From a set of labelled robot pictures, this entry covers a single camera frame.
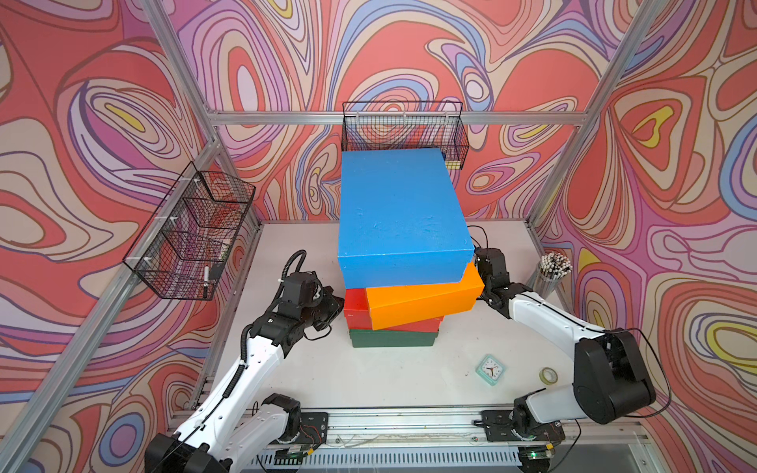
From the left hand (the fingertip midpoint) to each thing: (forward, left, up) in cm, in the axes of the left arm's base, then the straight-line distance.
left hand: (352, 300), depth 77 cm
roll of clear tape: (-15, -53, -17) cm, 57 cm away
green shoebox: (-6, -7, -11) cm, 15 cm away
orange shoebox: (-11, -12, +16) cm, 22 cm away
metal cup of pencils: (+11, -58, 0) cm, 58 cm away
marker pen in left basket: (+1, +36, +7) cm, 37 cm away
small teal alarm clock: (-13, -38, -16) cm, 43 cm away
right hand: (+9, -24, -5) cm, 26 cm away
